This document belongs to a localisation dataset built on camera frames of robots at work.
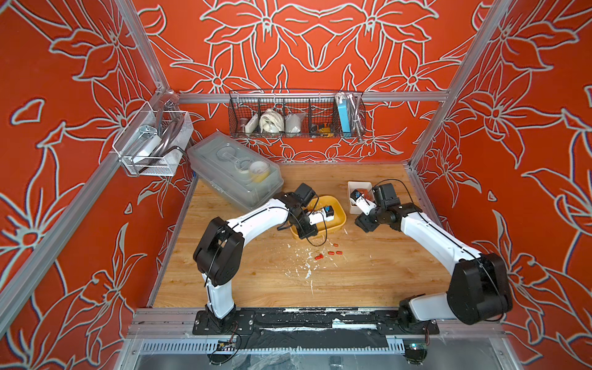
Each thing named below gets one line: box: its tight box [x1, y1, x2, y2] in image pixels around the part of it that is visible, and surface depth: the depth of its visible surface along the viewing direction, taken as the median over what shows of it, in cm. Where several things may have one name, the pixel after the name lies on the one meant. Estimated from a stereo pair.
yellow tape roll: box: [248, 161, 271, 183], surface depth 96 cm
